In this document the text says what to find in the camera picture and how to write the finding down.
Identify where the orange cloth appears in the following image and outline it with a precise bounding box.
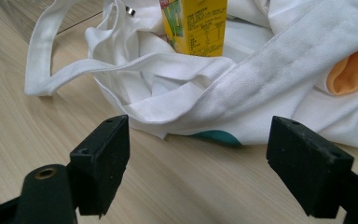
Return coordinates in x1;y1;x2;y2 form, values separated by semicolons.
325;40;358;97

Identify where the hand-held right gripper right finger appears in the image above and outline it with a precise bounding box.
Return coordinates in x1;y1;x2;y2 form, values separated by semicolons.
266;115;355;219

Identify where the white canvas tote bag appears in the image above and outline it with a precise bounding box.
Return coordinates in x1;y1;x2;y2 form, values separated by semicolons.
23;0;358;149

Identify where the yellow drink carton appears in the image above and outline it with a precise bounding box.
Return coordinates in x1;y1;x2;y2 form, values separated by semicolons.
158;0;228;58

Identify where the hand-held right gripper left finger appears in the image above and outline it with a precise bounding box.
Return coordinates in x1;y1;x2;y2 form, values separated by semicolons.
69;114;131;219

